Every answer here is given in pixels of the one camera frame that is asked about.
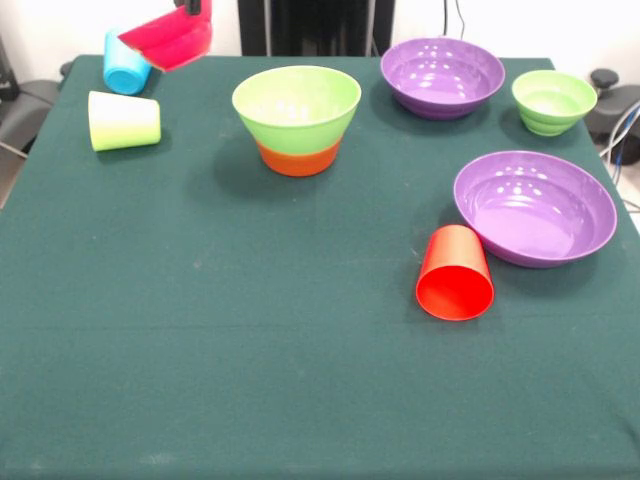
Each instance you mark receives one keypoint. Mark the purple bowl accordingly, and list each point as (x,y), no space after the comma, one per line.
(535,215)
(440,75)

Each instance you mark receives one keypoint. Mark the large green bowl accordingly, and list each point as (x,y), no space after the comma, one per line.
(295,110)

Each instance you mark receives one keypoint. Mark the orange bowl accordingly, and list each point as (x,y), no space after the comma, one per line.
(300,162)

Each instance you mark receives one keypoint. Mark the yellow-green cup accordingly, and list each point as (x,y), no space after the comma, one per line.
(127,125)

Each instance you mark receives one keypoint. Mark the small green bowl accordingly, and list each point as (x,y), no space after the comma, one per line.
(552,107)

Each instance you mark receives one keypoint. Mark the black chair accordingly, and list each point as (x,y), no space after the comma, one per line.
(25,112)
(617,107)

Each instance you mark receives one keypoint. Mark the red cup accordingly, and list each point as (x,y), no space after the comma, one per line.
(455,295)

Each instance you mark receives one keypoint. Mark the blue cup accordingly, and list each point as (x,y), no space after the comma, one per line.
(122,72)

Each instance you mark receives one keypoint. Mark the pink bowl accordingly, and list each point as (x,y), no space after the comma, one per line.
(175,42)

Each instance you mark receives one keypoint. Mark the dark green tablecloth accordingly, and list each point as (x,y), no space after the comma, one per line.
(300,375)

